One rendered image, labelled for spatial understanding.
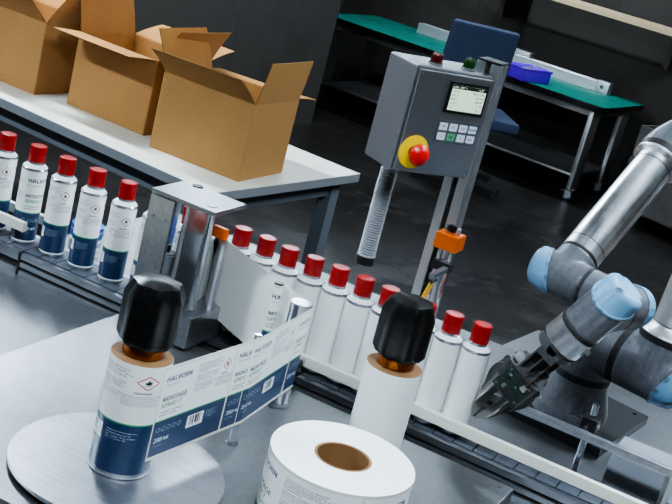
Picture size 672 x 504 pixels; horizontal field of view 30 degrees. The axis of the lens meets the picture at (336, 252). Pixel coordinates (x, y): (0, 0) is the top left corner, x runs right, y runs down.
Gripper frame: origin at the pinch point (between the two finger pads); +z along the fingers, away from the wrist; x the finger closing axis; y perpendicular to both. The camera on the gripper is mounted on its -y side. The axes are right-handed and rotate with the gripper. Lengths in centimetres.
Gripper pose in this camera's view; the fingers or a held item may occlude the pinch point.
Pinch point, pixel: (480, 410)
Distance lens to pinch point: 221.7
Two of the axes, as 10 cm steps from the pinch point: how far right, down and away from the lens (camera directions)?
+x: 6.3, 7.6, -1.7
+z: -6.4, 6.3, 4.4
